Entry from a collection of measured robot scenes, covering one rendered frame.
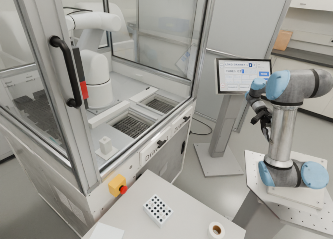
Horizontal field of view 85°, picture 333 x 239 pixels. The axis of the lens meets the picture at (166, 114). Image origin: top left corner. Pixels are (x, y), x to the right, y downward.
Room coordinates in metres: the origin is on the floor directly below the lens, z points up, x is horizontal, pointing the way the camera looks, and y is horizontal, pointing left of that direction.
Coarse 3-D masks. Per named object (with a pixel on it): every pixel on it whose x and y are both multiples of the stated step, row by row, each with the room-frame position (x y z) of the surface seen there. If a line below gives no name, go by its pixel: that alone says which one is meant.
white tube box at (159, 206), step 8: (152, 200) 0.49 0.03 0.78; (160, 200) 0.49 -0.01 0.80; (144, 208) 0.45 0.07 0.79; (152, 208) 0.45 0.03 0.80; (160, 208) 0.46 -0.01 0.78; (168, 208) 0.45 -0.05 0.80; (152, 216) 0.41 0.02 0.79; (160, 216) 0.41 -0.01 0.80; (168, 216) 0.42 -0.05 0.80; (160, 224) 0.38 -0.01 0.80
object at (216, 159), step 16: (224, 96) 1.59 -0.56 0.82; (240, 96) 1.52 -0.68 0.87; (224, 112) 1.51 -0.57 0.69; (224, 128) 1.51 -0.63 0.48; (208, 144) 1.73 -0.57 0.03; (224, 144) 1.53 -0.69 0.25; (208, 160) 1.46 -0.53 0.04; (224, 160) 1.48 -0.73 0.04; (208, 176) 1.25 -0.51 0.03; (224, 176) 1.28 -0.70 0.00
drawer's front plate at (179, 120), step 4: (188, 108) 1.15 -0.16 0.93; (192, 108) 1.17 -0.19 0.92; (184, 112) 1.09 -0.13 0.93; (188, 112) 1.12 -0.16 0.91; (180, 116) 1.03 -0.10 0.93; (184, 116) 1.06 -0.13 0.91; (188, 116) 1.13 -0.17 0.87; (176, 120) 0.98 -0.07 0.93; (180, 120) 1.02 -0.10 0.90; (172, 124) 0.94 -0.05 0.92; (176, 124) 0.97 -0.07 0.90; (172, 128) 0.93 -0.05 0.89; (176, 128) 0.98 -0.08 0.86; (172, 132) 0.93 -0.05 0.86
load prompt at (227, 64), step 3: (225, 63) 1.54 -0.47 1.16; (228, 63) 1.55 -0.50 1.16; (231, 63) 1.55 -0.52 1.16; (234, 63) 1.56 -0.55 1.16; (237, 63) 1.56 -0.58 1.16; (240, 63) 1.57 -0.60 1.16; (243, 63) 1.57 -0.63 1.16; (246, 63) 1.58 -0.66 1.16; (249, 63) 1.58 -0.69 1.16; (252, 63) 1.59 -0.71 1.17; (255, 63) 1.60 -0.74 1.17; (225, 66) 1.52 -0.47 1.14; (228, 66) 1.53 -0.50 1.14; (231, 66) 1.54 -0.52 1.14; (234, 66) 1.54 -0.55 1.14; (237, 66) 1.55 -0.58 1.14; (240, 66) 1.55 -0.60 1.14; (243, 66) 1.56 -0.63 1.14; (246, 66) 1.56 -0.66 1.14; (249, 66) 1.57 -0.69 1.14; (252, 66) 1.57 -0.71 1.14; (255, 66) 1.58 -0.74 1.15
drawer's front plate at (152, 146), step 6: (168, 126) 0.91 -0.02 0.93; (162, 132) 0.84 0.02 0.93; (168, 132) 0.89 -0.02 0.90; (156, 138) 0.79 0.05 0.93; (162, 138) 0.82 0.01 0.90; (168, 138) 0.89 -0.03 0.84; (150, 144) 0.73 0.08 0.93; (156, 144) 0.77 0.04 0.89; (144, 150) 0.68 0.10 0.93; (150, 150) 0.72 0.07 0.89; (144, 156) 0.68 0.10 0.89; (144, 162) 0.68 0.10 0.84
